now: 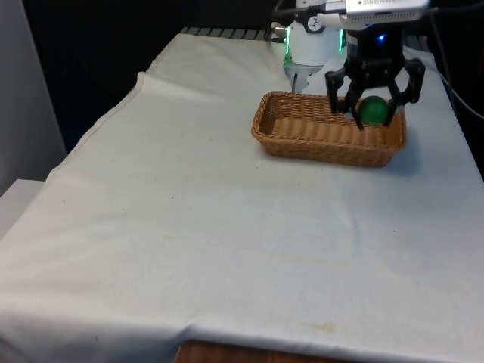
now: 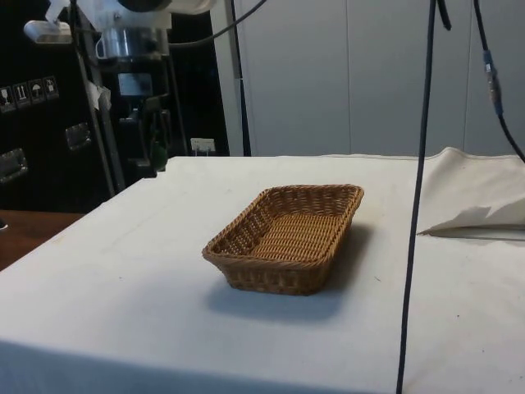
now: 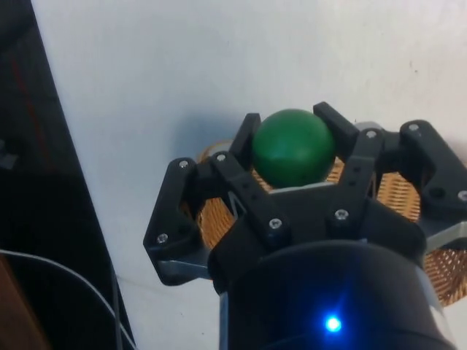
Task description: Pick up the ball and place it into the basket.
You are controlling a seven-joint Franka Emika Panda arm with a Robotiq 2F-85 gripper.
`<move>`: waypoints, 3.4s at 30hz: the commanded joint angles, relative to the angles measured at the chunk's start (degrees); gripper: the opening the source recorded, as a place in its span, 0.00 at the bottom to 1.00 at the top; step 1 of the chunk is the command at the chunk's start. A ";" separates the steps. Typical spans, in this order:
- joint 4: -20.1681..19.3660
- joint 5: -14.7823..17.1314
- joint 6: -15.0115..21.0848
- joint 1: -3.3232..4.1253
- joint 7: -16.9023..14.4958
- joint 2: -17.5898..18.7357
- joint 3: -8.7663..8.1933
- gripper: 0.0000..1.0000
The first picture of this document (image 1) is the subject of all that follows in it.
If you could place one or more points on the green ball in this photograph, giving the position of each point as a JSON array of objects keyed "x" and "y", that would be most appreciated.
[{"x": 374, "y": 110}]

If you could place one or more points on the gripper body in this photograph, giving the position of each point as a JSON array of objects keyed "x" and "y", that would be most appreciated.
[{"x": 372, "y": 47}]

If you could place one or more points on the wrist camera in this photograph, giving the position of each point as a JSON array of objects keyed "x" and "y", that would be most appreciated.
[{"x": 378, "y": 15}]

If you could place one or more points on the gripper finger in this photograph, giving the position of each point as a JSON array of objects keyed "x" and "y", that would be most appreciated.
[
  {"x": 333, "y": 90},
  {"x": 410, "y": 83}
]

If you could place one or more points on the brown wicker basket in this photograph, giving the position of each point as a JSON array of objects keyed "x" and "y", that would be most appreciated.
[{"x": 325, "y": 145}]

